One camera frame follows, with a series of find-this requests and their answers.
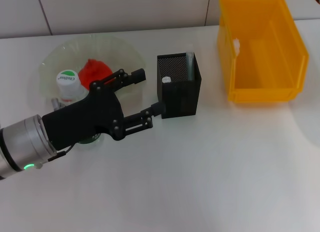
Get clear glass fruit plate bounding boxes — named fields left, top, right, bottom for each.
left=39, top=34, right=148, bottom=110

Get left gripper cable with plugs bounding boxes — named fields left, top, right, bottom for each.
left=36, top=98, right=75, bottom=169

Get clear green-label water bottle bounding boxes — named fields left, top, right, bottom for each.
left=56, top=69, right=102, bottom=145

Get yellow plastic bin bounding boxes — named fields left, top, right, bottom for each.
left=216, top=0, right=310, bottom=104

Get grey glitter pen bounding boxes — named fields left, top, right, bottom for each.
left=185, top=51, right=196, bottom=81

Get black mesh pen holder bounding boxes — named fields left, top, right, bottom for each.
left=156, top=52, right=203, bottom=119

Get red orange fruit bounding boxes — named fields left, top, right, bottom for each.
left=78, top=58, right=113, bottom=90

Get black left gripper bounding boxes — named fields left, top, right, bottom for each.
left=41, top=68, right=166, bottom=152

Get white paper ball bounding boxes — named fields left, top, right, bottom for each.
left=232, top=38, right=242, bottom=56

